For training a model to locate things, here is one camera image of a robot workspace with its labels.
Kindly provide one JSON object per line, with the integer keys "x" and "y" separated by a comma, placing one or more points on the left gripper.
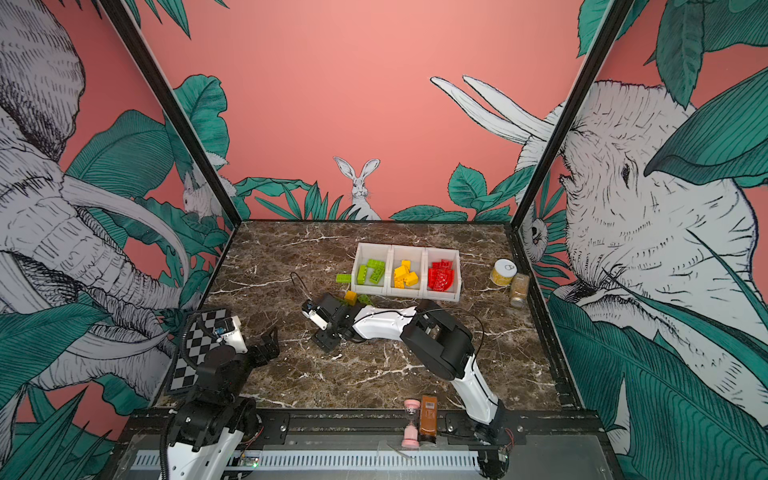
{"x": 271, "y": 348}

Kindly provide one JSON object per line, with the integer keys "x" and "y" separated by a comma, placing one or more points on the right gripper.
{"x": 323, "y": 341}

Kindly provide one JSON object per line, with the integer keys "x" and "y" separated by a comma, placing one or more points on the white three-compartment bin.
{"x": 421, "y": 259}

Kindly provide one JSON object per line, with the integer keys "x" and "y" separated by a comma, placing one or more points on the yellow lego brick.
{"x": 350, "y": 297}
{"x": 400, "y": 272}
{"x": 411, "y": 279}

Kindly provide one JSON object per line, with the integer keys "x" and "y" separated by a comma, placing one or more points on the red arch lego piece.
{"x": 441, "y": 276}

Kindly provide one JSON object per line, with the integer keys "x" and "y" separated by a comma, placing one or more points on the long green lego brick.
{"x": 376, "y": 270}

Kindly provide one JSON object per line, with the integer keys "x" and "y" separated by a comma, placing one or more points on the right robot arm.
{"x": 437, "y": 339}

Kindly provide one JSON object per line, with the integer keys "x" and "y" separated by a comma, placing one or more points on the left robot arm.
{"x": 201, "y": 436}

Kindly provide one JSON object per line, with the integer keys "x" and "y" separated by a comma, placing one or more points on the checkerboard calibration plate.
{"x": 197, "y": 343}

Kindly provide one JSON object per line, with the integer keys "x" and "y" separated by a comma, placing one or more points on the brown rectangular bottle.
{"x": 428, "y": 419}

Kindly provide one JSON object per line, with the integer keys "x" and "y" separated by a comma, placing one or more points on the pink hourglass timer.
{"x": 411, "y": 431}

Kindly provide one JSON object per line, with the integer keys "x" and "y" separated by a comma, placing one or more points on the white perforated strip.
{"x": 361, "y": 460}

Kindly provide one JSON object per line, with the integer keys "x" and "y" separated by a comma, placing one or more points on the glass spice jar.
{"x": 519, "y": 288}

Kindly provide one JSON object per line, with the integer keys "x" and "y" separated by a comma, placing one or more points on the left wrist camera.
{"x": 227, "y": 332}

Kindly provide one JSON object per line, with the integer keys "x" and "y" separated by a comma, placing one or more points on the black front rail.
{"x": 279, "y": 426}

